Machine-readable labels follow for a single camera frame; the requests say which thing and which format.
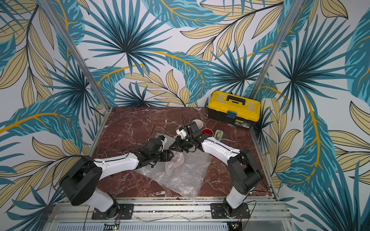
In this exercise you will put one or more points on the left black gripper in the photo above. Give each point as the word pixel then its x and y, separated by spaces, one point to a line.
pixel 167 155

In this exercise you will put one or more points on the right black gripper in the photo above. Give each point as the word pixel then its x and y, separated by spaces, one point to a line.
pixel 181 143

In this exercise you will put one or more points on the clear bubble wrap sheet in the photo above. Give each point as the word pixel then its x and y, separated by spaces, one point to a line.
pixel 185 180

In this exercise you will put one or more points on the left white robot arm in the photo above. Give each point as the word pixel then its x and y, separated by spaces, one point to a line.
pixel 79 184

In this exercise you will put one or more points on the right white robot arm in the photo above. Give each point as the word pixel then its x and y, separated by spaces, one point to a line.
pixel 244 171

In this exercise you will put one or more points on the white mug red inside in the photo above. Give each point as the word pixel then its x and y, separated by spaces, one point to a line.
pixel 206 133

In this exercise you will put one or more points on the lavender mug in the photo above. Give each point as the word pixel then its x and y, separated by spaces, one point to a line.
pixel 198 124

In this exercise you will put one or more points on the small green white box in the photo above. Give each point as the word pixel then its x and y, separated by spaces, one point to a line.
pixel 218 135

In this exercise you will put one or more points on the yellow black toolbox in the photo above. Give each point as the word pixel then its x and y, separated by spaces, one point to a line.
pixel 234 110

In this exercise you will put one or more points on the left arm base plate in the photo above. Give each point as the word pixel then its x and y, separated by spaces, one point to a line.
pixel 116 212

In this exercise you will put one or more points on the front aluminium rail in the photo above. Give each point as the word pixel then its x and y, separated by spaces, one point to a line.
pixel 174 214

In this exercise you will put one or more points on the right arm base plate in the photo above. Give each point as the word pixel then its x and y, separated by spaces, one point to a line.
pixel 225 211

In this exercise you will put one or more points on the right aluminium frame post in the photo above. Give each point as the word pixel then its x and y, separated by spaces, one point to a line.
pixel 275 47

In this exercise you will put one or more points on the aluminium frame post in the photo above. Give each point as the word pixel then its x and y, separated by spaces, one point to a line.
pixel 275 47
pixel 70 44

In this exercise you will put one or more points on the left aluminium frame post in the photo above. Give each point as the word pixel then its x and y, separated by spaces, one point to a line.
pixel 70 44

